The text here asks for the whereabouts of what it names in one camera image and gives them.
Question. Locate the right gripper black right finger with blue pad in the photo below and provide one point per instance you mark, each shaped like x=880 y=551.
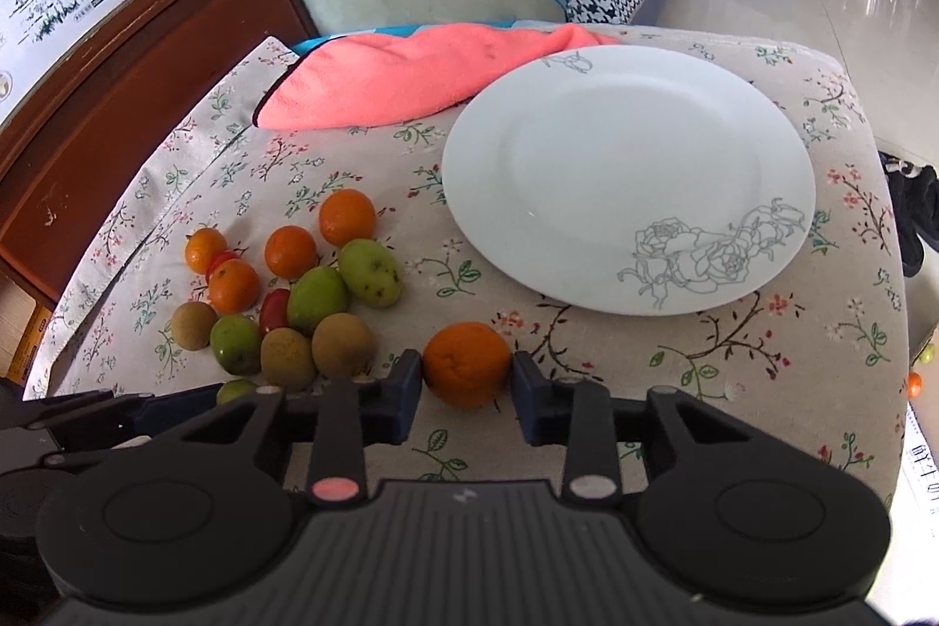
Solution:
x=578 y=416

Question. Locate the red cherry tomato small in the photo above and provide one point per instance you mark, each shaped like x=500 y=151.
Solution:
x=222 y=257

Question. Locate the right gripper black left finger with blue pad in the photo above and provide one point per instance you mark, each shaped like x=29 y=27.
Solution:
x=346 y=418

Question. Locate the large orange mandarin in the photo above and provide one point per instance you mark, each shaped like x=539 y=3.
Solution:
x=466 y=365

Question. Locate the green jujube bottom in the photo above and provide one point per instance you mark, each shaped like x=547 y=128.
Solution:
x=233 y=390

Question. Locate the brown wooden headboard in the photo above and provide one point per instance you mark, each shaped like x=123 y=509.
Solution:
x=72 y=147

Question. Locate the floral tablecloth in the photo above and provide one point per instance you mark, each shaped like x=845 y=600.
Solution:
x=816 y=357

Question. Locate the pink fleece cloth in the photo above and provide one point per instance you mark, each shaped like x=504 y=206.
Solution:
x=378 y=79

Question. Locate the orange mandarin lower left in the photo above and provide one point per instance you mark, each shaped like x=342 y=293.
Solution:
x=233 y=287

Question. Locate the spotted green jujube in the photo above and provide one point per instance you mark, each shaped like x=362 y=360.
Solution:
x=371 y=273

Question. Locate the white floral plate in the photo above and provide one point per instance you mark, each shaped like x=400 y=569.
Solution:
x=629 y=180

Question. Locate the orange mandarin top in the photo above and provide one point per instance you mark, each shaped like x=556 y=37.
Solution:
x=347 y=215

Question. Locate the orange mandarin middle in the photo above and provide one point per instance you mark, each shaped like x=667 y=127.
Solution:
x=290 y=252

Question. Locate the small orange mandarin left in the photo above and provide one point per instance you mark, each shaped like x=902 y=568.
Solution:
x=202 y=248

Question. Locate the brown longan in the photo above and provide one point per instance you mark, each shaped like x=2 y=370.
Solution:
x=286 y=360
x=191 y=325
x=343 y=346

